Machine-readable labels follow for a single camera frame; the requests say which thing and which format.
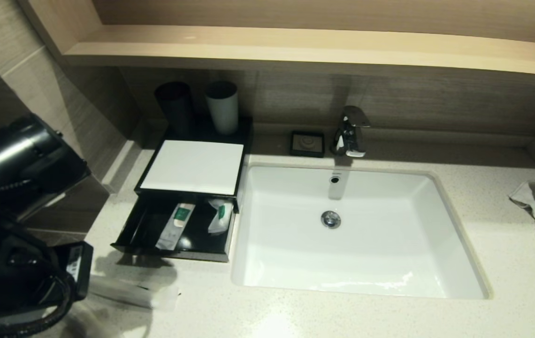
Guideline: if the grey plastic cup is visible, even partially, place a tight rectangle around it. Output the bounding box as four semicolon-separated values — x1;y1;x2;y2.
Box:
205;82;240;137

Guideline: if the small plain white sachet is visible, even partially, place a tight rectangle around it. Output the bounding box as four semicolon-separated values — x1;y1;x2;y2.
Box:
208;202;234;235

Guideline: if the grey sachet with green label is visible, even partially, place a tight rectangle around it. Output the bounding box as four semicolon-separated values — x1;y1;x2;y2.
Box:
155;203;196;251

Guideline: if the black tray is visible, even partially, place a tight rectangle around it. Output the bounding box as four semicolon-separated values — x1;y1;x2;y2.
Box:
111;192;238;262

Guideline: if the chrome faucet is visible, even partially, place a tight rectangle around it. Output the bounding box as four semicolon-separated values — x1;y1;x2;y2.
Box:
331;106;370;158

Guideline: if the white sachet with green square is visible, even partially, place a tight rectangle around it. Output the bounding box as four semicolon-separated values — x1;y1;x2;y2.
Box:
206;198;235;211

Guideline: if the black amenity box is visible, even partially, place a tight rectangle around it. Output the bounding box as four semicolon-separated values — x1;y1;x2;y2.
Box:
135;116;254;214

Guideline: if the long clear toothbrush packet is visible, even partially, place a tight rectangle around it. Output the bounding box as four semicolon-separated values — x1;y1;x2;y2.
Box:
88;273;181;310

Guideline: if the chrome drain stopper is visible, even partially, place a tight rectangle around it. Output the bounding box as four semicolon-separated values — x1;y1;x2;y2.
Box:
321;211;342;230

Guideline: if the white sink basin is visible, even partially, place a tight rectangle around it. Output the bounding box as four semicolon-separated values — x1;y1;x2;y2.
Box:
231;163;492;300

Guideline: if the black soap dish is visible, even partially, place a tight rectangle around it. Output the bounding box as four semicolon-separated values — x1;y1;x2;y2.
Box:
290;131;325;158

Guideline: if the black cup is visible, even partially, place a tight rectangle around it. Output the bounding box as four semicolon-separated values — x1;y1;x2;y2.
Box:
155;82;196;139

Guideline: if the wooden wall shelf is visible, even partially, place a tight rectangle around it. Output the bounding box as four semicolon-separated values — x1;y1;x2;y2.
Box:
16;0;535;87

